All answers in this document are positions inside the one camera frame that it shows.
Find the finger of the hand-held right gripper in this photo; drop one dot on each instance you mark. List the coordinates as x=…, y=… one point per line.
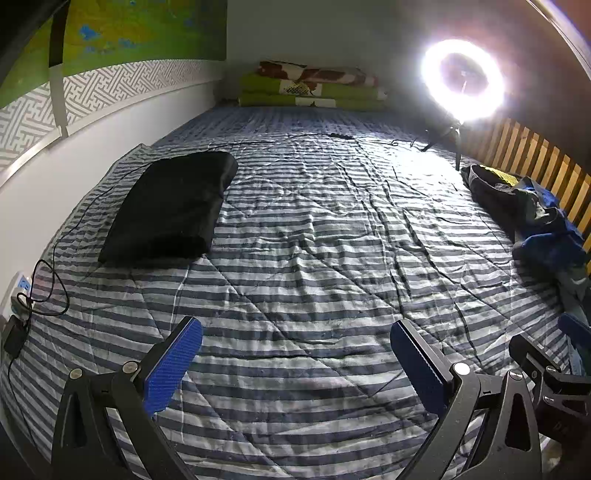
x=575, y=330
x=538, y=364

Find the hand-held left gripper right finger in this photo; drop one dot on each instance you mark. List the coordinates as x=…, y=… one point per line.
x=415, y=364

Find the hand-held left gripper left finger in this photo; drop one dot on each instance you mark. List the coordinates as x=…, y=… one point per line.
x=171, y=364

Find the blue cloth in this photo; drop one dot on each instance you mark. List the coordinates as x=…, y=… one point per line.
x=551, y=242

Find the grey garment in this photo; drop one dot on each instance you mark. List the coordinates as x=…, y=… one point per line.
x=577, y=286

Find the black folded cloth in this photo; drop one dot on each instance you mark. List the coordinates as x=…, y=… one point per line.
x=171, y=207

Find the dark garment with yellow trim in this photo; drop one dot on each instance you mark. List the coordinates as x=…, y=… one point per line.
x=501, y=191

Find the black charger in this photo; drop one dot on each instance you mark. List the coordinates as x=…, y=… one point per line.
x=14, y=337

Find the striped bed blanket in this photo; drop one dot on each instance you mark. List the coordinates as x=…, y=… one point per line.
x=304, y=240

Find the white power strip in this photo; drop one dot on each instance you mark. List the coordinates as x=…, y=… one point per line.
x=16, y=288

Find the brown patterned folded blanket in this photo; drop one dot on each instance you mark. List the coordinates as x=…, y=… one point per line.
x=323, y=74

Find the wooden slatted bed rail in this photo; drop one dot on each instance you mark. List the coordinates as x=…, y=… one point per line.
x=545, y=157

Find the green wall poster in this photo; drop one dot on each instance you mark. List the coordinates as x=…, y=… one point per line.
x=138, y=32

